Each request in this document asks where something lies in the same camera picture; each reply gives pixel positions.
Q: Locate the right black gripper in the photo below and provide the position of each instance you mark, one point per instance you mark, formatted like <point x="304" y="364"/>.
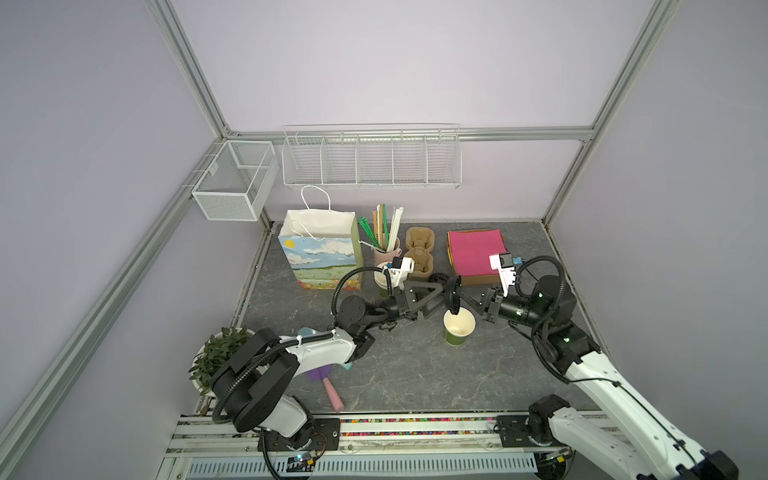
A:
<point x="491" y="314"/>

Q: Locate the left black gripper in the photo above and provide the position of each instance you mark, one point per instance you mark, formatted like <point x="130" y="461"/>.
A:
<point x="408" y="294"/>

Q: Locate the green paper cup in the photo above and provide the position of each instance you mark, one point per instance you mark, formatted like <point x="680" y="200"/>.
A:
<point x="458" y="327"/>

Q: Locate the black coffee cup lid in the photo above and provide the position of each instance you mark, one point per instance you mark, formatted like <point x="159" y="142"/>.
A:
<point x="452" y="298"/>

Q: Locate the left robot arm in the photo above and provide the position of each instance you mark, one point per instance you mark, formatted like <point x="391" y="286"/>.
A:
<point x="250" y="386"/>

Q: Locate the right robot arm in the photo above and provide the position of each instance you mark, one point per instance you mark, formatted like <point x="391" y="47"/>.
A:
<point x="536" y="295"/>

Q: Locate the stack of green paper cups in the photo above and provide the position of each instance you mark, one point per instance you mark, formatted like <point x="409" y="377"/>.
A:
<point x="382" y="281"/>

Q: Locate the cardboard napkin box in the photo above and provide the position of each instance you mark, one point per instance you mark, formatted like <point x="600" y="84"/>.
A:
<point x="480" y="279"/>

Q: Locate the cardboard cup carrier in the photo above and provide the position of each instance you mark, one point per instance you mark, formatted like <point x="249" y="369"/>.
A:
<point x="420" y="243"/>

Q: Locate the pink utensil holder cup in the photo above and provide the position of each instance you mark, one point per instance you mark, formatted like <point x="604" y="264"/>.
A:
<point x="380" y="256"/>

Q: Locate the white wrapped straws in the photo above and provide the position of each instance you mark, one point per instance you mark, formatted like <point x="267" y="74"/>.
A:
<point x="394" y="230"/>

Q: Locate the green stirrer sticks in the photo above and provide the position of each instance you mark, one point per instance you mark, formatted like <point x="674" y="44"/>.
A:
<point x="365" y="225"/>

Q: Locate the teal toy shovel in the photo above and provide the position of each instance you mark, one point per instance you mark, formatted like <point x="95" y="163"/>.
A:
<point x="306" y="331"/>

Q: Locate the painted paper gift bag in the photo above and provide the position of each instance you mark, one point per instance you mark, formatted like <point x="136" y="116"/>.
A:
<point x="321" y="245"/>

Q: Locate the purple pink toy shovel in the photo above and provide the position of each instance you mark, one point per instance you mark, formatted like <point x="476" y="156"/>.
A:
<point x="322" y="375"/>

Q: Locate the potted green plant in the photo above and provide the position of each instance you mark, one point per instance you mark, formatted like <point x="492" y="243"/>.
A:
<point x="214" y="353"/>

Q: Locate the wide white wire basket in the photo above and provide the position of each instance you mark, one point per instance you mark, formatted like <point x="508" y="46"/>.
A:
<point x="406" y="155"/>

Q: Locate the small white wire basket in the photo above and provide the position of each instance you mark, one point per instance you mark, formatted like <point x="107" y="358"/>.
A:
<point x="237" y="181"/>

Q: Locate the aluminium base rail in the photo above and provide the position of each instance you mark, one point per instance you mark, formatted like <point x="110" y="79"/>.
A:
<point x="387" y="434"/>

